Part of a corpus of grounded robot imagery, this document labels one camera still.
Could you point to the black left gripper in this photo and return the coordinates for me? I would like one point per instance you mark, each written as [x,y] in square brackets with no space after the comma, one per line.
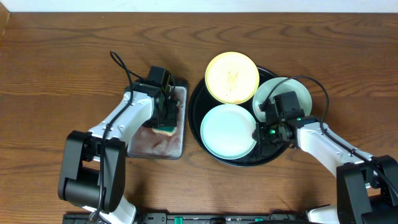
[172,121]

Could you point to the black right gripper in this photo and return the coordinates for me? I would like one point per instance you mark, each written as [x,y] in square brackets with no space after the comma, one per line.
[261,137]

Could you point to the green scouring sponge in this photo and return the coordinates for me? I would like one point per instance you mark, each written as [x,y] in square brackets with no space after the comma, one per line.
[165,130]

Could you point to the light green plate with red stain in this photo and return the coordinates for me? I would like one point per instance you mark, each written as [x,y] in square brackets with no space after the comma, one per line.
[303,95]

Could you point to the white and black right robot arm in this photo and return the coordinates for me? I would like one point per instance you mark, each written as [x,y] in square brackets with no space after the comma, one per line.
[366,185]

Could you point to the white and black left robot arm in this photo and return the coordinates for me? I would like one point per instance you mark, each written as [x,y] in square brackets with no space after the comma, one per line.
[94,162]

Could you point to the black rectangular soapy water tray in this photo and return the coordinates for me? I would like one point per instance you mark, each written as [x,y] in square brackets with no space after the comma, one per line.
[147,144]

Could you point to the yellow round plate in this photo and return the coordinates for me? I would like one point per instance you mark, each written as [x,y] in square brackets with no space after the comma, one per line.
[232,78]

